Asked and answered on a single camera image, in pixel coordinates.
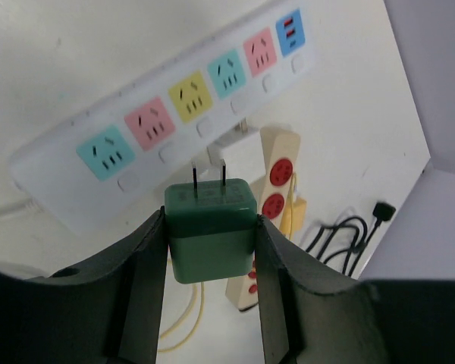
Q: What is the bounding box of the green usb charger plug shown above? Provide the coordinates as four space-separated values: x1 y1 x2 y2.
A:
164 160 257 284

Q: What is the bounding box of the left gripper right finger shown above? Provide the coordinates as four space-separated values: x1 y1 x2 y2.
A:
256 217 455 363

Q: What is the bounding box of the black power cord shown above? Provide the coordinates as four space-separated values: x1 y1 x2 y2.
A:
305 200 397 278

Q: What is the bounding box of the white charger block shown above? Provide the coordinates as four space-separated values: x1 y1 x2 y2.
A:
207 119 266 184

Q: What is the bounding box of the yellow usb charger plug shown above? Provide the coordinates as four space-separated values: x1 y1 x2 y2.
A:
279 197 307 240

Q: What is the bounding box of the beige red power strip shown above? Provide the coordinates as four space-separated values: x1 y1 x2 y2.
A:
225 127 300 312

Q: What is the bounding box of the white multicolour power strip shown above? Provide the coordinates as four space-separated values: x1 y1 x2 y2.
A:
9 1 315 234

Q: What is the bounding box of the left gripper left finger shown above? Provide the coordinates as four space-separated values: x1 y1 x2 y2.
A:
0 210 166 363

